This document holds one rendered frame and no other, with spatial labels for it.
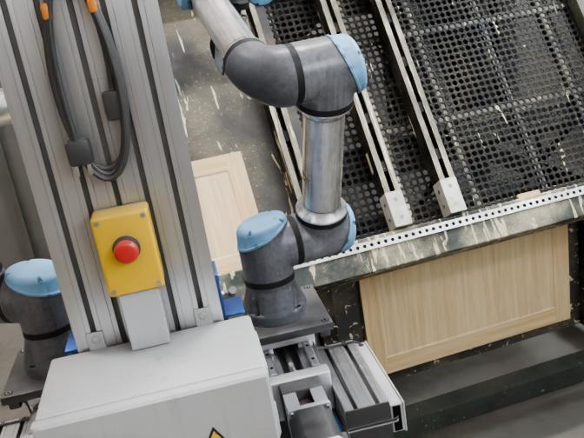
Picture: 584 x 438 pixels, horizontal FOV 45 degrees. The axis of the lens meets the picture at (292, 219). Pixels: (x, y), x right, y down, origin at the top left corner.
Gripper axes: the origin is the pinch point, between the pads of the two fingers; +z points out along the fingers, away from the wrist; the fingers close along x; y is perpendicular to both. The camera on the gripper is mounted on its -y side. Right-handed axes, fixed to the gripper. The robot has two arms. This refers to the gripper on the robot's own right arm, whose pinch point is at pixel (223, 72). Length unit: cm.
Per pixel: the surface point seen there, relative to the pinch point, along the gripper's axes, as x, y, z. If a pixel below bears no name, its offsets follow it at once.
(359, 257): -54, 3, 61
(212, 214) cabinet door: -4, 10, 61
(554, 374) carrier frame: -143, 3, 103
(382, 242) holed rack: -61, 9, 57
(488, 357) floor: -138, 37, 142
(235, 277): -14, -9, 68
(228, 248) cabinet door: -11, 1, 66
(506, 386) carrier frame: -125, -3, 108
